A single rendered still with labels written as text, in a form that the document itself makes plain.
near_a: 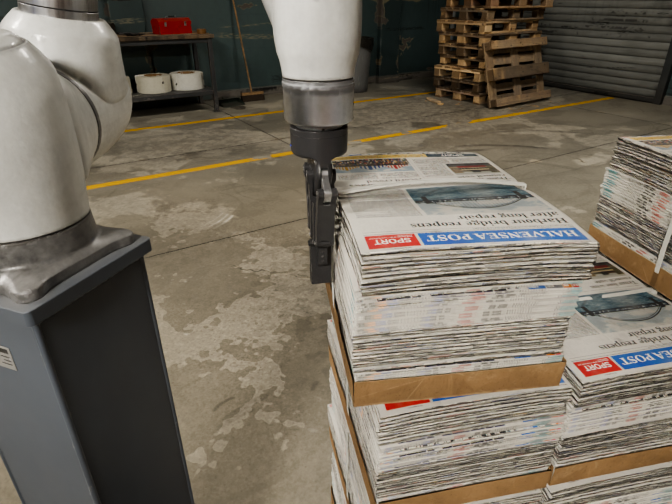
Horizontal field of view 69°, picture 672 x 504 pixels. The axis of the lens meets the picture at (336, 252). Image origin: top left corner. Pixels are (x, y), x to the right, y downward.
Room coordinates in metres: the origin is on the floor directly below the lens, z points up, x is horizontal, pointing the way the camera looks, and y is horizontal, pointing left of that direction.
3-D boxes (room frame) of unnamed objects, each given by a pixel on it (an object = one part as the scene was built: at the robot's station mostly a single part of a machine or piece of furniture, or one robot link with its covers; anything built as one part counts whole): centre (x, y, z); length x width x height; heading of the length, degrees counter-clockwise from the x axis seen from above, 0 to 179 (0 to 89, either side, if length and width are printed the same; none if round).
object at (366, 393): (0.56, -0.15, 0.86); 0.29 x 0.16 x 0.04; 98
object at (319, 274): (0.64, 0.02, 0.96); 0.03 x 0.01 x 0.07; 102
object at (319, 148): (0.64, 0.02, 1.12); 0.08 x 0.07 x 0.09; 12
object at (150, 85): (6.15, 2.39, 0.55); 1.80 x 0.70 x 1.09; 122
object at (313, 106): (0.64, 0.02, 1.19); 0.09 x 0.09 x 0.06
